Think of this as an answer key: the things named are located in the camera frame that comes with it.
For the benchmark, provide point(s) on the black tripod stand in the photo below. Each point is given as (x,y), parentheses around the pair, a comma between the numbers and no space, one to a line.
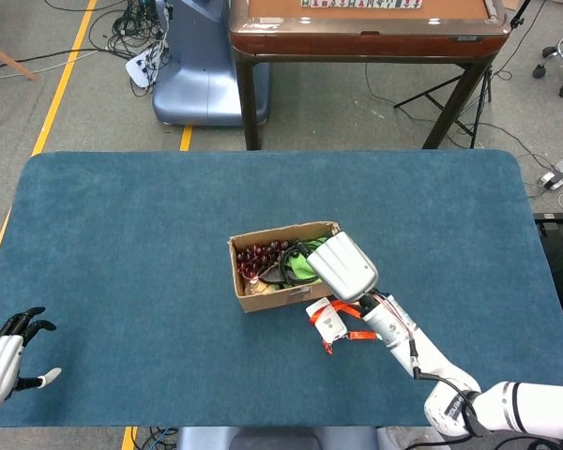
(474,124)

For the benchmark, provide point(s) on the brown cardboard box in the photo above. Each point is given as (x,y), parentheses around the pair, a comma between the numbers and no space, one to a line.
(272,302)

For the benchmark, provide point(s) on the tan round bread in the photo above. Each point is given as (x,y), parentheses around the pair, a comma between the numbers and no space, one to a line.
(258,288)

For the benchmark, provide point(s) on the blue grey machine pedestal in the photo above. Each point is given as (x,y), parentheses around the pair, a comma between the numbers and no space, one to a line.
(202,70)

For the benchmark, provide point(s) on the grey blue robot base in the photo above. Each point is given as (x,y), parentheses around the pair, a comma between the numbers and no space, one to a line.
(272,440)

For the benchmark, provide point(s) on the bright green cloth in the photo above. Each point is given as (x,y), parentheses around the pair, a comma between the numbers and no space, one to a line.
(302,269)

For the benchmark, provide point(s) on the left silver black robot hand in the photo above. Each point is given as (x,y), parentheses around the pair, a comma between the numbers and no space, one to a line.
(0,370)

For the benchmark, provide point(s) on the blue felt table cover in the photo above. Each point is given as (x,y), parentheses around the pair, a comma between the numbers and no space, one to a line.
(122,187)

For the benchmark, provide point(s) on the dark red grape bunch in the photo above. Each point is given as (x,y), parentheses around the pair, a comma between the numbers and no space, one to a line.
(255,258)

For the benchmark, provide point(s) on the white power strip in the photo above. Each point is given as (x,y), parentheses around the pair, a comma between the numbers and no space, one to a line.
(138,68)
(560,171)

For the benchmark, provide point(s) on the black eye mask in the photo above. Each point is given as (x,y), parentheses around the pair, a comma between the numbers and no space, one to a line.
(272,276)

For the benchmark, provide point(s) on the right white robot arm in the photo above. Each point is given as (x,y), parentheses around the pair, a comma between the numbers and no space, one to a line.
(431,361)

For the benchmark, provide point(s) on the row of face-up mahjong tiles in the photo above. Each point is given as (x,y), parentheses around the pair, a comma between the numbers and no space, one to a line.
(356,4)

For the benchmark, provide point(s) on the brown mahjong table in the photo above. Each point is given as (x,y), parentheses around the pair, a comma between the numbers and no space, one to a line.
(356,42)

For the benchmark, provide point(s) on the clear plastic bag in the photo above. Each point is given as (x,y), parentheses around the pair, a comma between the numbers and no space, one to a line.
(403,443)

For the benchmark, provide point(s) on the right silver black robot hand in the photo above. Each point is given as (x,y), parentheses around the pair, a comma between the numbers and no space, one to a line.
(345,267)

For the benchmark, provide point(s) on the light wooden pole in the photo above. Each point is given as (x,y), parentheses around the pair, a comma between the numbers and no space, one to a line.
(14,63)

